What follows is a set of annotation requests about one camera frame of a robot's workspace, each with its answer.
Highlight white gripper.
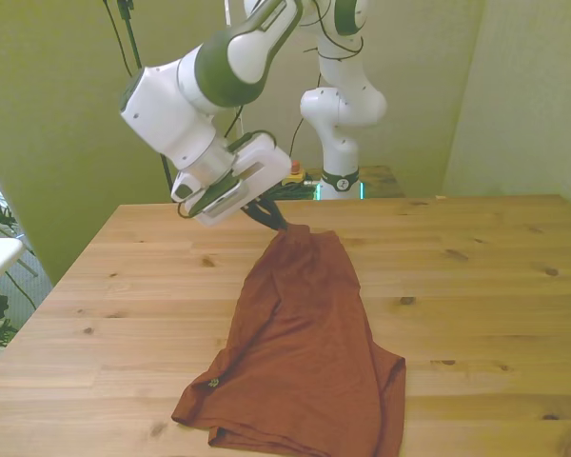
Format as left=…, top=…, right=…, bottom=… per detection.
left=186, top=176, right=289, bottom=233

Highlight rust red shorts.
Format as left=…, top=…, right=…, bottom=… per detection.
left=170, top=223, right=407, bottom=457

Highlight yellow emergency stop button box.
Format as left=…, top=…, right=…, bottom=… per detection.
left=285, top=160, right=307, bottom=187

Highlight black coiled cable bundle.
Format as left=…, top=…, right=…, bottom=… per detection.
left=261, top=180, right=323, bottom=202

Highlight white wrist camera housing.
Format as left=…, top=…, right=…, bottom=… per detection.
left=227, top=132, right=294, bottom=201

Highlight thin black cable along arm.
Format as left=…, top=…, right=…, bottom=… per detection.
left=300, top=0, right=365, bottom=66

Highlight black camera stand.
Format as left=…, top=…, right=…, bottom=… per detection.
left=116, top=0, right=177, bottom=192

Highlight black cable hanging from stand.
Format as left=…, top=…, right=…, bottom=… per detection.
left=102, top=0, right=135, bottom=78

